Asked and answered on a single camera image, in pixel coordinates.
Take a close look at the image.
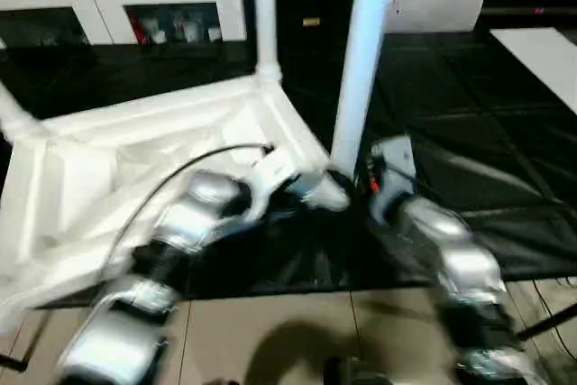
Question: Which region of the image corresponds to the white plastic table leg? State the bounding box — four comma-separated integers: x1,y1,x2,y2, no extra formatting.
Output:
331,0,402,179
0,82,49,141
252,0,283,87

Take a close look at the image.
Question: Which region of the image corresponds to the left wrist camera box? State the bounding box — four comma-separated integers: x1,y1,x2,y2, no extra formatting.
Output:
243,150,316,224

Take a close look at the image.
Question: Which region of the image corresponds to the dark right robot foot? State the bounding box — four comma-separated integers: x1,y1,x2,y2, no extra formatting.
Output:
324,355,389,385

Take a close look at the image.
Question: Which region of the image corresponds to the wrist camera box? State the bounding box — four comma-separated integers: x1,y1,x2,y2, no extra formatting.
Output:
243,150,316,224
367,136,416,224

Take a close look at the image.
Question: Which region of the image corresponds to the white plastic table top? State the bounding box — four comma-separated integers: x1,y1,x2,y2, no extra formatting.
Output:
0,73,351,314

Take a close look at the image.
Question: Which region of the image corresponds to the black tripod leg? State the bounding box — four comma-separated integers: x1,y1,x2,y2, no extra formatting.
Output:
516,307,577,341
0,310,49,373

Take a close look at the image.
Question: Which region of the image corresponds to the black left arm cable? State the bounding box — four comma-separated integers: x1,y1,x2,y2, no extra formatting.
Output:
96,143,276,287

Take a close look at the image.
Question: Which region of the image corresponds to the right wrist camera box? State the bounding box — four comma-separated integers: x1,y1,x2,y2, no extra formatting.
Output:
367,136,416,224

